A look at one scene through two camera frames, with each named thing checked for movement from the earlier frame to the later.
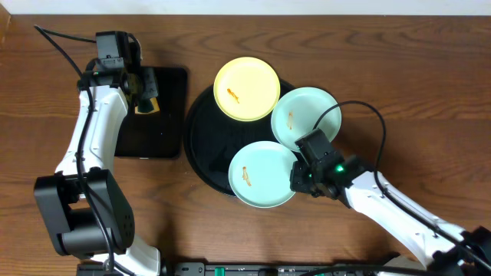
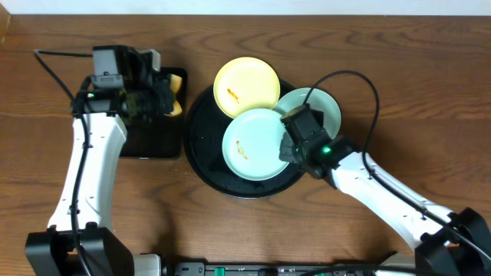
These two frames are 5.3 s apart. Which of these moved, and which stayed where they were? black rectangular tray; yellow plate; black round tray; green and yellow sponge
Moved: green and yellow sponge
Stayed: yellow plate; black rectangular tray; black round tray
